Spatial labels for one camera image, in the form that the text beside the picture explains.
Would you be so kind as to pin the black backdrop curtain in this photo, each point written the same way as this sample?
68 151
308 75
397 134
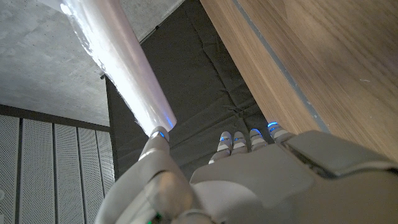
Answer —
202 77

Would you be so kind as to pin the grey tape outline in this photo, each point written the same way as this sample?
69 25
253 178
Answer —
281 67

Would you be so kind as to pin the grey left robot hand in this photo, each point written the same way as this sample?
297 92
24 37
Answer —
264 186

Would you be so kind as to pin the plastic wrap roll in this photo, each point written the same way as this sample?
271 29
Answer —
118 56

